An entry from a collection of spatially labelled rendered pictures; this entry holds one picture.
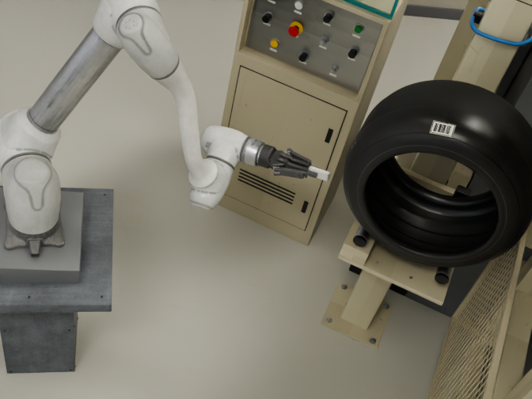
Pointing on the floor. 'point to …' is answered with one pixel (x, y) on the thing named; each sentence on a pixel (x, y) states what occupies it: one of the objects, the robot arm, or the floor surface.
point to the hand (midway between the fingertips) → (318, 173)
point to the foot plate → (332, 317)
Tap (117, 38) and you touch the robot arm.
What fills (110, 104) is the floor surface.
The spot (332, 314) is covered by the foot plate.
